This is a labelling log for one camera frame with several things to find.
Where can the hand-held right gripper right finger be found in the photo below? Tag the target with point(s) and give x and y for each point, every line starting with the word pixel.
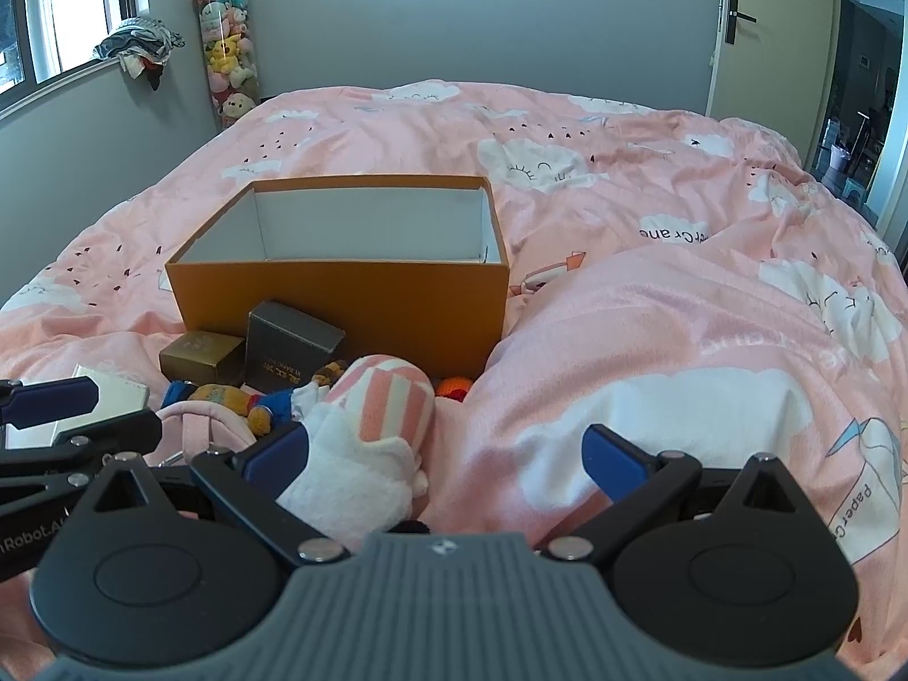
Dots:
pixel 611 455

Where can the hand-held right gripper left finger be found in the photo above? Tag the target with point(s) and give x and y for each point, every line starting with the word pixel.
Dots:
pixel 273 452

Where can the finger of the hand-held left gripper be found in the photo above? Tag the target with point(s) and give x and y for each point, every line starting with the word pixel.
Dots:
pixel 106 434
pixel 57 399

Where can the white box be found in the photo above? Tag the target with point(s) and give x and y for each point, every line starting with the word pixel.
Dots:
pixel 117 386

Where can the small pink bag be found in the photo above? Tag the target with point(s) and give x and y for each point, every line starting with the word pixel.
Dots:
pixel 206 433

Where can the brown raccoon plush toy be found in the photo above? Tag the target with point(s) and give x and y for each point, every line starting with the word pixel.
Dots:
pixel 220 399

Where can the white pink striped plush toy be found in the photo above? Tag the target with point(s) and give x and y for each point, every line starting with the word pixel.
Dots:
pixel 376 404

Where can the dark grey gift box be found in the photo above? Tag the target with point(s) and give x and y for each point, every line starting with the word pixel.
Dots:
pixel 294 340

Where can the gold brown gift box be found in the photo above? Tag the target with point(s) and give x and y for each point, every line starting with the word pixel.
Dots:
pixel 202 358

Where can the orange cardboard box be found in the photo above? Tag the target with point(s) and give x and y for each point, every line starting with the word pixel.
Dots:
pixel 340 305

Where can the orange knitted toy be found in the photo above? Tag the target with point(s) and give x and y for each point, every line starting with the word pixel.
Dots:
pixel 454 390

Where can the pink printed blanket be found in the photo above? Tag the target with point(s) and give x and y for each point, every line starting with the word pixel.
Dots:
pixel 638 298

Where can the pile of clothes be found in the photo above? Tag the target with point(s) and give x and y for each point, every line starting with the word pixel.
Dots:
pixel 138 42

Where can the clear tube of plush toys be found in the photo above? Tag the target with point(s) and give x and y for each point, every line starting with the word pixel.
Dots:
pixel 227 49

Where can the window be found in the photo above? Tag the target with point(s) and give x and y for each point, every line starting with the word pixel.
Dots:
pixel 71 7

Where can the cream door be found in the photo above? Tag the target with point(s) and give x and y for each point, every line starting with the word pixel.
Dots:
pixel 780 64

